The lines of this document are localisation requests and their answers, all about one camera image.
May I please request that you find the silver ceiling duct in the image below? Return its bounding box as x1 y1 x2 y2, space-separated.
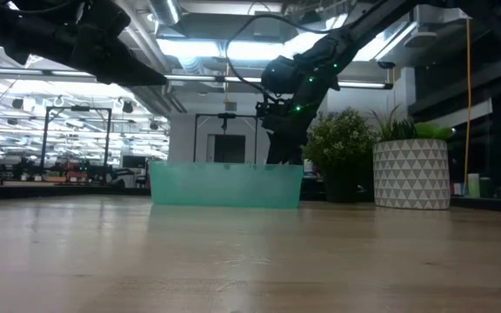
148 0 183 27

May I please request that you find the white-flowered plant in black pot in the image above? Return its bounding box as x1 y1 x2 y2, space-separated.
300 108 377 204

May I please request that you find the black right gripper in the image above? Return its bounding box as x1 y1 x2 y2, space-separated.
257 86 321 165

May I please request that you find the white geometric patterned planter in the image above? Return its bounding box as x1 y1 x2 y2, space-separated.
370 106 455 211

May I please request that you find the long horizontal light bar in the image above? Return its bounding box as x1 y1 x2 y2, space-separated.
0 67 393 90

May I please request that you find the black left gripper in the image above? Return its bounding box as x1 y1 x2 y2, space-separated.
0 17 167 87

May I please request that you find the black aluminium table rail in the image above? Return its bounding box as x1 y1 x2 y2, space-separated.
0 182 501 214

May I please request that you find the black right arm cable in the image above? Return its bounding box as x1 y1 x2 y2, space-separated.
224 12 337 104

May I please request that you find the black gantry frame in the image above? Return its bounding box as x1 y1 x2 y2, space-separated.
194 112 259 164
39 105 112 171

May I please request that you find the dark green cylinder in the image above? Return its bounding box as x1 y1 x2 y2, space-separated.
479 176 495 200

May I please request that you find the yellow hanging power cable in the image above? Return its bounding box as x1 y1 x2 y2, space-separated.
463 17 472 196

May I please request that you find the teal translucent plastic basket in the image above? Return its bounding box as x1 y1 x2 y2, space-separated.
148 161 304 209

